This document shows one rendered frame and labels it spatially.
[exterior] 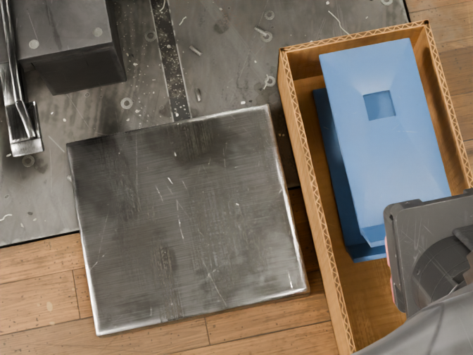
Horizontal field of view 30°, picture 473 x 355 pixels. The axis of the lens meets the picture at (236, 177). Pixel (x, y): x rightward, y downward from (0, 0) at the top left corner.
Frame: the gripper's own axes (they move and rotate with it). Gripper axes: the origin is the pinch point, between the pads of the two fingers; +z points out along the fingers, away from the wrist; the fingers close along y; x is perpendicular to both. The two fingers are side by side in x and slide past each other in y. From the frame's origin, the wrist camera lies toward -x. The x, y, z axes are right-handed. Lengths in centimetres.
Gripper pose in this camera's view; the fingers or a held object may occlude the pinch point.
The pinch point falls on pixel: (412, 229)
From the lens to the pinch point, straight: 62.9
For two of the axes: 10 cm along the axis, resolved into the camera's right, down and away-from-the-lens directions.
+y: -1.7, -9.4, -2.8
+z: -1.0, -2.7, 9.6
